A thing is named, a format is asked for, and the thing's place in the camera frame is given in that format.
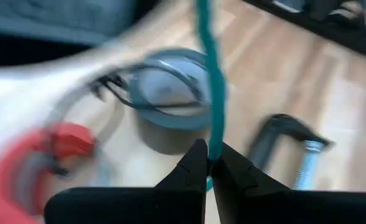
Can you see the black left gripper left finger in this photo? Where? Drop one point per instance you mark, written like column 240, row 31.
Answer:
column 139, row 205

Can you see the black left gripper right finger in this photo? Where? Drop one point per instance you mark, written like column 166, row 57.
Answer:
column 279, row 207

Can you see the black clamp with silver screw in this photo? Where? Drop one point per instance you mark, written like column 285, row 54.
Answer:
column 282, row 123

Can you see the round dark container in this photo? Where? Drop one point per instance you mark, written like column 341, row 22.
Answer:
column 176, row 123

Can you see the green resistance band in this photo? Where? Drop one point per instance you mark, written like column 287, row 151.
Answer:
column 215, row 93

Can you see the red resistance band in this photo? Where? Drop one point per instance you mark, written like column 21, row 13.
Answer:
column 71, row 140

